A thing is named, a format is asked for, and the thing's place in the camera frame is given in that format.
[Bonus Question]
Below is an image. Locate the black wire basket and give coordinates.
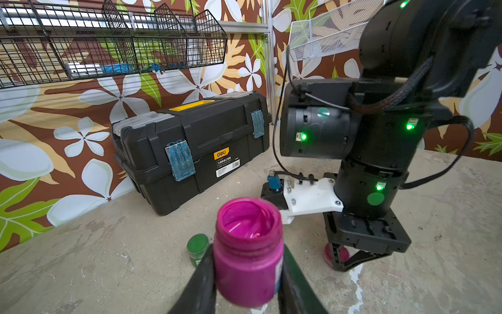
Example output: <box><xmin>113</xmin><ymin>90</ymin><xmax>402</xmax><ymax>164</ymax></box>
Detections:
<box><xmin>1</xmin><ymin>1</ymin><xmax>228</xmax><ymax>89</ymax></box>

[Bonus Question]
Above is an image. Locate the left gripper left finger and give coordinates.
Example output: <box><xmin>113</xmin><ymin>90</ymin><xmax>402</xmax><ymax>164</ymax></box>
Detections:
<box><xmin>168</xmin><ymin>245</ymin><xmax>217</xmax><ymax>314</ymax></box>

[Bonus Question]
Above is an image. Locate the white wire basket right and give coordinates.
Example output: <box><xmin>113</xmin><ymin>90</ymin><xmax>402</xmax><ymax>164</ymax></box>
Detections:
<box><xmin>289</xmin><ymin>0</ymin><xmax>386</xmax><ymax>61</ymax></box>

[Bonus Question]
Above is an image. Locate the magenta jar lid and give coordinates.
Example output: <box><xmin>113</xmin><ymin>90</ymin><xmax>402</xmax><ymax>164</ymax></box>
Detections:
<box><xmin>323</xmin><ymin>243</ymin><xmax>350</xmax><ymax>267</ymax></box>

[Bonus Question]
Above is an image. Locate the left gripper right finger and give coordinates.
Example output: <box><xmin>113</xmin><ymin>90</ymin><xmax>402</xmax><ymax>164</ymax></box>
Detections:
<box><xmin>278</xmin><ymin>245</ymin><xmax>328</xmax><ymax>314</ymax></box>

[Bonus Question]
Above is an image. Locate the magenta paint jar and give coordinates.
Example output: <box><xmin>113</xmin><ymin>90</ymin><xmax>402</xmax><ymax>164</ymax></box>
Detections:
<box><xmin>213</xmin><ymin>198</ymin><xmax>284</xmax><ymax>308</ymax></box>

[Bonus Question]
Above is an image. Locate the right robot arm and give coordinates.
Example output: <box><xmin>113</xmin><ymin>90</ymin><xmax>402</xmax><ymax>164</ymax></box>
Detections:
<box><xmin>262</xmin><ymin>1</ymin><xmax>501</xmax><ymax>272</ymax></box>

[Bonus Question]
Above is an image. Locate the blue object in basket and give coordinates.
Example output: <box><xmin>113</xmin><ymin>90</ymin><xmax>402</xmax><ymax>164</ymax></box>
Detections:
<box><xmin>101</xmin><ymin>64</ymin><xmax>134</xmax><ymax>74</ymax></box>

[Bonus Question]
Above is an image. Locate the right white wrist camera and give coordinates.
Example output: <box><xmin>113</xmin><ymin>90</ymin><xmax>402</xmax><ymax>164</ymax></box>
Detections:
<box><xmin>261</xmin><ymin>173</ymin><xmax>344</xmax><ymax>225</ymax></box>

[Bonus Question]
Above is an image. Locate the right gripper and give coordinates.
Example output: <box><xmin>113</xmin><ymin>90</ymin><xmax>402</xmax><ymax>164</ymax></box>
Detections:
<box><xmin>324</xmin><ymin>211</ymin><xmax>411</xmax><ymax>272</ymax></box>

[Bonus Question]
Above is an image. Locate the black toolbox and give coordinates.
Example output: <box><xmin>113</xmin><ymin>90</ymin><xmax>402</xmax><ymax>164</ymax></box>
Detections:
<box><xmin>110</xmin><ymin>92</ymin><xmax>271</xmax><ymax>216</ymax></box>

